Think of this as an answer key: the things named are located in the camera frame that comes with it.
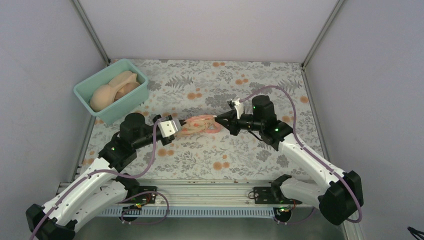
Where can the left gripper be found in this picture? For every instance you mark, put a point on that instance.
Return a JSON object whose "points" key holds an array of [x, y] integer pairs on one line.
{"points": [[168, 140]]}

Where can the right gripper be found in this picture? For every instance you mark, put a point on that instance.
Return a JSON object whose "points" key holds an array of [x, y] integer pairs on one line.
{"points": [[231, 124]]}

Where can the pink mesh laundry bag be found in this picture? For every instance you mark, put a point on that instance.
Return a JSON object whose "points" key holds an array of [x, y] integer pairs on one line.
{"points": [[199, 124]]}

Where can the teal plastic bin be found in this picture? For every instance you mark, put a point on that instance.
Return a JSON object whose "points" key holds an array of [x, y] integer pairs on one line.
{"points": [[85, 89]]}

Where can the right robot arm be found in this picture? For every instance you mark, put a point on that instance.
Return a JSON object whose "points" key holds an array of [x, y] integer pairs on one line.
{"points": [[336, 193]]}

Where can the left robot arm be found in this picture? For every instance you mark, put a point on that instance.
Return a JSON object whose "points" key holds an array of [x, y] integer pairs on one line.
{"points": [[51, 222]]}

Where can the beige bra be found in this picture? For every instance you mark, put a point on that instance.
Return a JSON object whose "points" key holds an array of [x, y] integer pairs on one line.
{"points": [[118, 87]]}

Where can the floral table mat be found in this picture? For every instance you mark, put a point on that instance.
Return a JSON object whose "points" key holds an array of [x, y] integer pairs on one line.
{"points": [[187, 88]]}

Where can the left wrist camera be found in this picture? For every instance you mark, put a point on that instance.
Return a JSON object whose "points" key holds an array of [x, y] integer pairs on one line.
{"points": [[169, 127]]}

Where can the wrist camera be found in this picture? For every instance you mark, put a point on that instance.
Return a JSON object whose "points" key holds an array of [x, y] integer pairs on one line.
{"points": [[237, 105], [169, 127]]}

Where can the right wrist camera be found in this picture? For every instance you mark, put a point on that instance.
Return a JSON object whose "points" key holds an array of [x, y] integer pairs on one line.
{"points": [[237, 105]]}

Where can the aluminium rail frame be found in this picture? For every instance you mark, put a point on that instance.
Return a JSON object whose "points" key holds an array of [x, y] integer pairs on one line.
{"points": [[181, 193]]}

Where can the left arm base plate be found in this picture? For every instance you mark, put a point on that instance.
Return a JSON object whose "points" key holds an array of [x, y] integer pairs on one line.
{"points": [[140, 195]]}

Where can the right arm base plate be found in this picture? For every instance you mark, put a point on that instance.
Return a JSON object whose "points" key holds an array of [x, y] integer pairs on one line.
{"points": [[264, 196]]}

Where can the grey slotted cable duct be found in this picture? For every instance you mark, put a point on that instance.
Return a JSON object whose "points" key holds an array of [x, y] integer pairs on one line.
{"points": [[152, 211]]}

